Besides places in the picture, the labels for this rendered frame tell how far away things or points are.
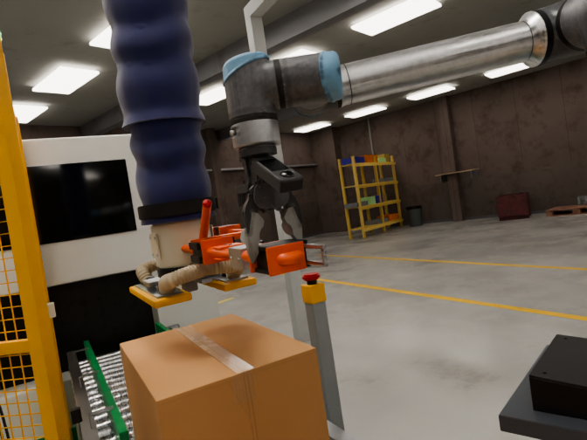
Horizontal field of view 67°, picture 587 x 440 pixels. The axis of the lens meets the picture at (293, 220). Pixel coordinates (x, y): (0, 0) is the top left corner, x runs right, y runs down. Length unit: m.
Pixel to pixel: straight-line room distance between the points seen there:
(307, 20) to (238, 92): 5.81
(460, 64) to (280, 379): 0.82
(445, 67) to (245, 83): 0.43
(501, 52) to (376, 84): 0.27
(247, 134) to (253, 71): 0.11
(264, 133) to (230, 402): 0.62
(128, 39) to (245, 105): 0.60
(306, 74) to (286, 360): 0.67
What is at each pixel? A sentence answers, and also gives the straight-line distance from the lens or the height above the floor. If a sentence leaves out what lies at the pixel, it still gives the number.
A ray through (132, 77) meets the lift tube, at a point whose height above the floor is 1.72.
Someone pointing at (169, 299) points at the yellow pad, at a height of 1.12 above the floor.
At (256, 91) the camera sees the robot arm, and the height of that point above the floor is 1.52.
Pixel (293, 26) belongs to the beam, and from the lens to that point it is 6.76.
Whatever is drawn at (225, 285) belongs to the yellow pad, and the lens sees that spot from 1.25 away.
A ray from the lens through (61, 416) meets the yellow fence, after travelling 1.76.
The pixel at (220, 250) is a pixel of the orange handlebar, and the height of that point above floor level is 1.24.
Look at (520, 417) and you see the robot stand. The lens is 1.24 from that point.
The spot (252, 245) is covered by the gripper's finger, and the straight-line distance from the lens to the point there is 0.80.
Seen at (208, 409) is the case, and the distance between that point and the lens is 1.09.
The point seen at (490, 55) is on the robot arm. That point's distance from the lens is 1.07.
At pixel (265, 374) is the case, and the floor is 0.92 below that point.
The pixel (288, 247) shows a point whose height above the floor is 1.24.
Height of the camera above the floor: 1.31
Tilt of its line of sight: 2 degrees down
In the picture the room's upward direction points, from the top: 9 degrees counter-clockwise
